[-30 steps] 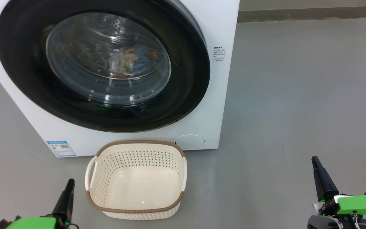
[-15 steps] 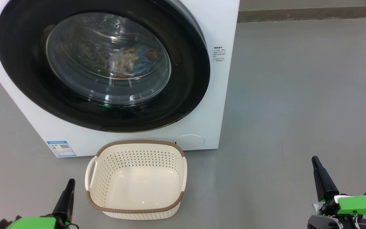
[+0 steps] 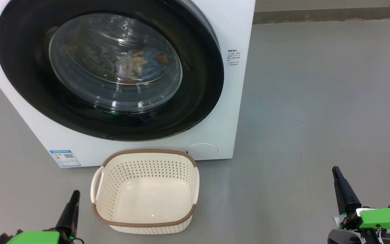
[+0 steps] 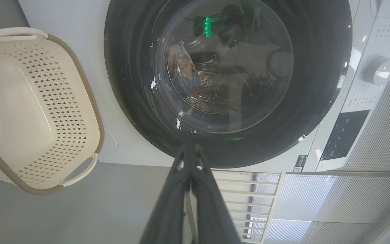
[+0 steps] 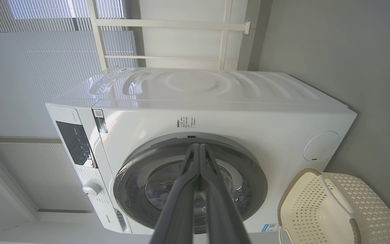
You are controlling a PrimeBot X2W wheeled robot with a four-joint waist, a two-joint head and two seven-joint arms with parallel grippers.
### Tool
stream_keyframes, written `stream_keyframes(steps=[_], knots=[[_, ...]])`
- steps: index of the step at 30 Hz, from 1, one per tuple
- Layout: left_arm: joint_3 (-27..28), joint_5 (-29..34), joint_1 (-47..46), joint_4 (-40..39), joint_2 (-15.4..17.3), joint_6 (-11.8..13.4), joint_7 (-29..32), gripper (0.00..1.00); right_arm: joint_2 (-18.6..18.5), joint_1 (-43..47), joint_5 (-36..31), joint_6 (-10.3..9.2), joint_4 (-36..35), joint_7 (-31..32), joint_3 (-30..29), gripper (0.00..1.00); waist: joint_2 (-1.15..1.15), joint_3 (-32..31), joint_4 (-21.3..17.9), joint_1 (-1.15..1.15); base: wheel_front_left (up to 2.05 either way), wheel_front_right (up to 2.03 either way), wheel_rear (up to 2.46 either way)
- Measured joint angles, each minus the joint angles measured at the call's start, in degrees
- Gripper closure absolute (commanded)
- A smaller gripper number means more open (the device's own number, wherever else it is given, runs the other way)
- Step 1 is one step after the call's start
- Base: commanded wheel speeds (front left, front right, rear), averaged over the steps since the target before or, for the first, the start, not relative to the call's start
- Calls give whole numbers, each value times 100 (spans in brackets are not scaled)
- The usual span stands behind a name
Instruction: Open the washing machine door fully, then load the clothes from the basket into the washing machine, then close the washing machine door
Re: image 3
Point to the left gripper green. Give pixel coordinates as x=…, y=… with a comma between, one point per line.
x=32, y=238

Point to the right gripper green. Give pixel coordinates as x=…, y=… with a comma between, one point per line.
x=381, y=222

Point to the black-rimmed glass washer door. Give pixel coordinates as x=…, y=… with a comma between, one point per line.
x=22, y=67

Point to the blue orange cream garment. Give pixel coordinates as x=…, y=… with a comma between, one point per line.
x=132, y=64

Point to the blue bear-print garment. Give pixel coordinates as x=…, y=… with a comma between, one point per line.
x=156, y=59

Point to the white front-load washing machine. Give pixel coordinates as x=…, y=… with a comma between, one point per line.
x=215, y=101

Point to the blue energy label sticker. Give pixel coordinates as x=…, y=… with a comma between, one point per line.
x=65, y=158

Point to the cream perforated laundry basket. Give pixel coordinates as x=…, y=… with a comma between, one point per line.
x=147, y=166

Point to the round white filter cover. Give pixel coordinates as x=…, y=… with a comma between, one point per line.
x=201, y=150

